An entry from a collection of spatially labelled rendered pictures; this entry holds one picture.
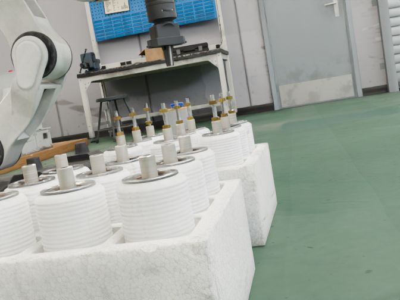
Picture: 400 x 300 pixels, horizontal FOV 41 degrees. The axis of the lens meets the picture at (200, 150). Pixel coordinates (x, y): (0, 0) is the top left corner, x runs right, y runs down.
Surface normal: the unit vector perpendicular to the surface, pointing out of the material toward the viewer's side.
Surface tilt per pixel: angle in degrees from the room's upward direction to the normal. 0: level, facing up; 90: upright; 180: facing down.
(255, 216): 90
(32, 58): 90
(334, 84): 90
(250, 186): 90
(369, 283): 0
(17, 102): 113
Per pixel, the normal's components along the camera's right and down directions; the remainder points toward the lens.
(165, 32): 0.52, 0.00
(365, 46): -0.17, 0.14
